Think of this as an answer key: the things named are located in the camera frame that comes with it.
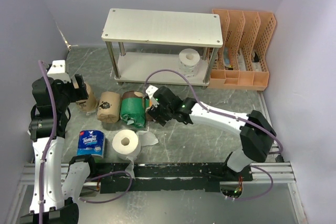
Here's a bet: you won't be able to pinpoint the white two-tier shelf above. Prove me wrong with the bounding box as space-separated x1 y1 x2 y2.
101 8 224 87

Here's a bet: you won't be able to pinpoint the plain white toilet roll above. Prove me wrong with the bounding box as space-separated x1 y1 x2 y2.
112 130 159 179

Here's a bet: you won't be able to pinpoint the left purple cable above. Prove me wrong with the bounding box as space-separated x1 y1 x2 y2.
38 60 135 224

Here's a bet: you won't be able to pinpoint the lying beige roll cloud print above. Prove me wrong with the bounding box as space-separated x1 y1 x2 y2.
97 91 121 123

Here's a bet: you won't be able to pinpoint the upright beige wrapped roll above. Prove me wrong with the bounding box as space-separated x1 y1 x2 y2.
75 82 99 114

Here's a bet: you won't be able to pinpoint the blue Tempo wrapped roll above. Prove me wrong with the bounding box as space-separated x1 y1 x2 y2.
77 130 106 158

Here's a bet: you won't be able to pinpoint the purple cable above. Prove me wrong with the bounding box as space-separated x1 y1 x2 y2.
38 60 135 224
145 69 284 201

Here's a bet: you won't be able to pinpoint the orange plastic file organizer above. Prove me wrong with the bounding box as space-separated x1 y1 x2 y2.
208 9 277 91

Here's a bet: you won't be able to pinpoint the aluminium frame rail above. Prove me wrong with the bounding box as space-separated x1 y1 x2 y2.
18 162 297 190

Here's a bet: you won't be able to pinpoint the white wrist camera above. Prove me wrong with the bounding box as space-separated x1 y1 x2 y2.
145 85 159 106
47 60 71 83

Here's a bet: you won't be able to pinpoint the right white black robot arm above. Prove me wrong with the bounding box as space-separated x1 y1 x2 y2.
145 86 276 181

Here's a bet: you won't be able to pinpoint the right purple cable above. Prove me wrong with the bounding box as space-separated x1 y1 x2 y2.
145 69 284 201

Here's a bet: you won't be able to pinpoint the white roll pink dots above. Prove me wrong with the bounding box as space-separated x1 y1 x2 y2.
178 48 201 77

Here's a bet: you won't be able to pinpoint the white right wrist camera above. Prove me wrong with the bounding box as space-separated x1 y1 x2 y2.
145 85 159 106

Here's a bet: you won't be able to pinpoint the green brown roll orange label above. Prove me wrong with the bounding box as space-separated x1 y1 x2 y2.
145 91 158 121

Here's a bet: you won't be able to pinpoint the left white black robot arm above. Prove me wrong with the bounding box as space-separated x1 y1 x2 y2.
19 74 98 223

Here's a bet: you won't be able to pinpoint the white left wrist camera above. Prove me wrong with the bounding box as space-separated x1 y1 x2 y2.
47 60 71 83

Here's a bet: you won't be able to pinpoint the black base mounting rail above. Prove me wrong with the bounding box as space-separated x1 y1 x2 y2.
100 162 253 194

